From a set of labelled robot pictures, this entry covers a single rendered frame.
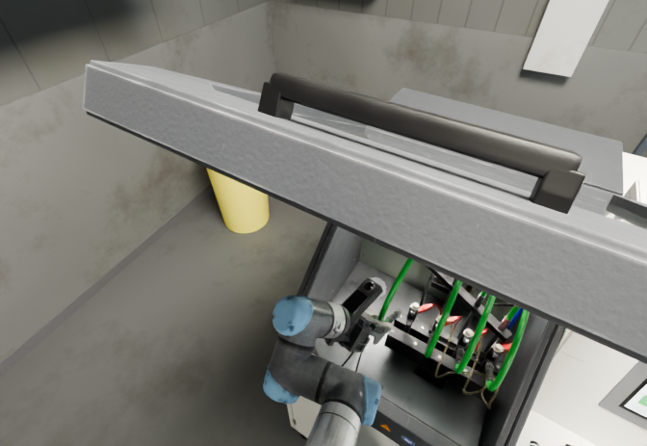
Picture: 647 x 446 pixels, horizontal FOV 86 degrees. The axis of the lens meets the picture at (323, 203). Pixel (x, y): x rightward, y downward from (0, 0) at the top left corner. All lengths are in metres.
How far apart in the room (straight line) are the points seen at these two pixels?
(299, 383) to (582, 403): 0.77
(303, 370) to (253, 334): 1.64
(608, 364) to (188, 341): 2.04
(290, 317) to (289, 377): 0.11
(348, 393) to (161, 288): 2.15
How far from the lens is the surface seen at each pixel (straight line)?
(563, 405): 1.24
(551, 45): 2.86
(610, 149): 1.31
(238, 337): 2.36
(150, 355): 2.47
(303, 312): 0.69
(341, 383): 0.71
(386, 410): 1.18
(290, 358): 0.72
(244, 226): 2.79
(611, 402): 1.20
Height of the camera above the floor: 2.06
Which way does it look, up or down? 43 degrees down
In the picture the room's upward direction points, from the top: straight up
